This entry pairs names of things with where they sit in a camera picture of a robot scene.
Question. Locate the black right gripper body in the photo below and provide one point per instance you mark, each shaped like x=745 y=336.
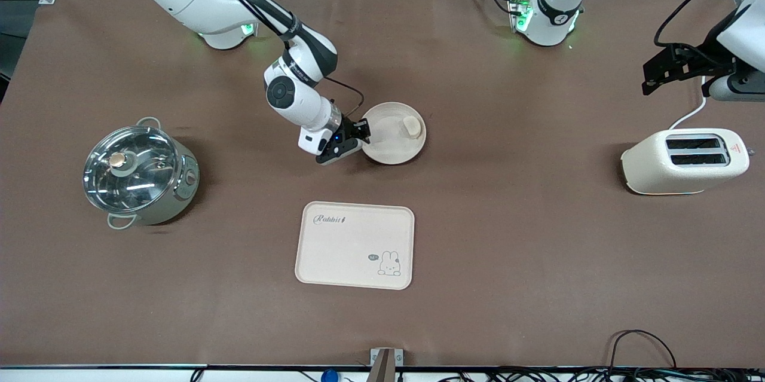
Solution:
x=348 y=129

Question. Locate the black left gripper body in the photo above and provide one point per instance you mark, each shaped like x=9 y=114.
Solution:
x=693 y=61

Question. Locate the white round plate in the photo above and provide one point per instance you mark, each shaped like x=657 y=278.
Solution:
x=388 y=146

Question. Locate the white steamed bun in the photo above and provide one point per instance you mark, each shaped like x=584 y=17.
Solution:
x=411 y=127

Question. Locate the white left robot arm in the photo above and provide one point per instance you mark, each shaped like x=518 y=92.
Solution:
x=556 y=11

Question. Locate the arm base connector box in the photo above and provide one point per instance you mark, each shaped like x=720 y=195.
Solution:
x=520 y=11

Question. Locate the cream two-slot toaster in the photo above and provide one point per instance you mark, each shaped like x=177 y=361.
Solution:
x=657 y=173

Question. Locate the cream tray with rabbit print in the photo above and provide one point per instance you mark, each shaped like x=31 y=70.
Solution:
x=340 y=250

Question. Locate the steel electric pot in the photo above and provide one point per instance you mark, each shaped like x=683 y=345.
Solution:
x=185 y=188

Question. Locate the brown tablecloth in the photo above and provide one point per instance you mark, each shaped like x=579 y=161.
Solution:
x=508 y=250

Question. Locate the glass pot lid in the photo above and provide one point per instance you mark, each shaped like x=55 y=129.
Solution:
x=140 y=182

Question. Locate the blue round knob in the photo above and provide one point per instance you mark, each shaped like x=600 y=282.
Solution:
x=329 y=376

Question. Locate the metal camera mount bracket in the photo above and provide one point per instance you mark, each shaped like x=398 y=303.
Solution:
x=385 y=364

